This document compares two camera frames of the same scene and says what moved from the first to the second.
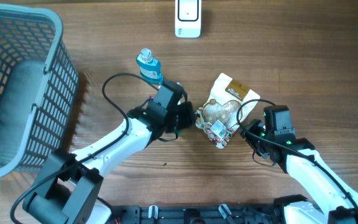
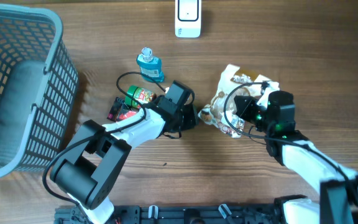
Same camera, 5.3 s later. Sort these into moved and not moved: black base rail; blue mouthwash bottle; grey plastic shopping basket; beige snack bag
Moved: beige snack bag
Not moved: blue mouthwash bottle; grey plastic shopping basket; black base rail
